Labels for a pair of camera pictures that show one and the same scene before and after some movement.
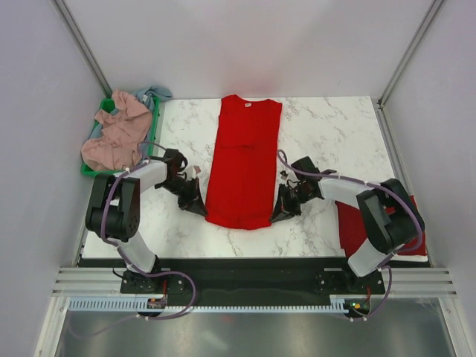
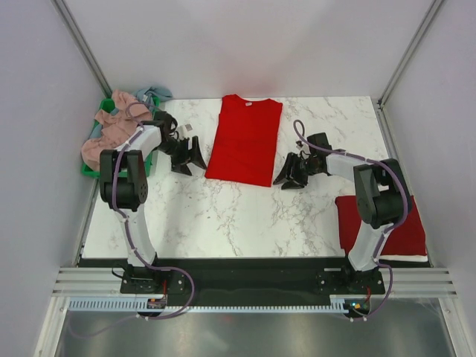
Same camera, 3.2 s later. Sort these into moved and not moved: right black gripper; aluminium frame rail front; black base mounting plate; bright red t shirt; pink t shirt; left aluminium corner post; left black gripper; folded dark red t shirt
Moved: right black gripper; bright red t shirt; left black gripper
Not moved: aluminium frame rail front; pink t shirt; left aluminium corner post; black base mounting plate; folded dark red t shirt
